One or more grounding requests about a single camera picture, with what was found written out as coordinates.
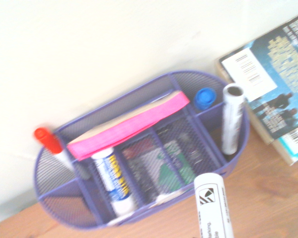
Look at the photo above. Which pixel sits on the green item in organizer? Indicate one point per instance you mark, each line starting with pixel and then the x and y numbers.
pixel 175 168

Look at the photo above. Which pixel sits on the white marker blue cap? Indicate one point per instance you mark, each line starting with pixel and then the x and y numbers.
pixel 213 205
pixel 204 99

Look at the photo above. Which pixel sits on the white marker red cap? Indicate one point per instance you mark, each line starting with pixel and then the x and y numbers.
pixel 49 142

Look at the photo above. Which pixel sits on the purple mesh desk organizer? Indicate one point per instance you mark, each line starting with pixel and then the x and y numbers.
pixel 64 205

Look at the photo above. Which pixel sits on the pink sticky note pad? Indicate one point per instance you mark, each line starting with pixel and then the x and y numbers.
pixel 129 126

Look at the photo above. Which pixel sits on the white marker hollow end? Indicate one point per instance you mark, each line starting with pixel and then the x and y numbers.
pixel 232 119

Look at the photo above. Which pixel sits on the white tube blue yellow label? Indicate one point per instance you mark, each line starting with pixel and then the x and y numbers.
pixel 114 178

